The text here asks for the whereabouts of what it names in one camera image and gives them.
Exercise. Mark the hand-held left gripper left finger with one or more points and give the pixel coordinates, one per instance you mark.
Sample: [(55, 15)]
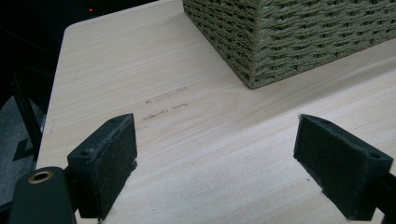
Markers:
[(102, 168)]

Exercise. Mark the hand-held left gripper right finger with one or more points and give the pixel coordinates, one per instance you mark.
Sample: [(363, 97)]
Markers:
[(339, 161)]

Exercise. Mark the black metal stand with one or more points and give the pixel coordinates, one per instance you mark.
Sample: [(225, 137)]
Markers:
[(26, 115)]

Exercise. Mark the green woven basket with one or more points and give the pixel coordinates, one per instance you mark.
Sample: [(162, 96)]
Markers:
[(289, 34)]

